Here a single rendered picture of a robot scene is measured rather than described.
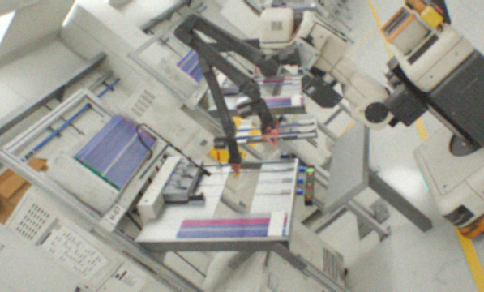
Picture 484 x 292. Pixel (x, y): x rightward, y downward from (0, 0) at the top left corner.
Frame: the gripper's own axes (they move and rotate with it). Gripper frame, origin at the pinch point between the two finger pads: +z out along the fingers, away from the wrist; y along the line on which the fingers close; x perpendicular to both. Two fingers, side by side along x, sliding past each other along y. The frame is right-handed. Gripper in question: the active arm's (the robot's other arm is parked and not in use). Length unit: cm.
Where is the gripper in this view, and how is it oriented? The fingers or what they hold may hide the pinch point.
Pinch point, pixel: (237, 170)
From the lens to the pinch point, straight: 251.3
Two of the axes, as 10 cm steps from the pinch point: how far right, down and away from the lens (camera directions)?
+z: 1.5, 8.9, 4.4
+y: -1.7, 4.6, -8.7
